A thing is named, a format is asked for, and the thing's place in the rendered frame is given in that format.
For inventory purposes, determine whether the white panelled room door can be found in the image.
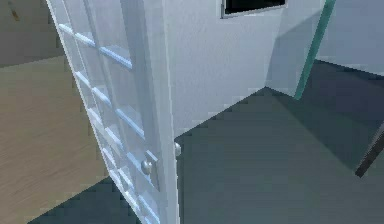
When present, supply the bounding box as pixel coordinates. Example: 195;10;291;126
45;0;181;224

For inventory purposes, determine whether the green glass panel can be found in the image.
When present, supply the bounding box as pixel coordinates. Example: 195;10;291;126
293;0;337;101

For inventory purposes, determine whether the dark brown furniture leg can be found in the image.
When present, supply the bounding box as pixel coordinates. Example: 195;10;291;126
354;122;384;179

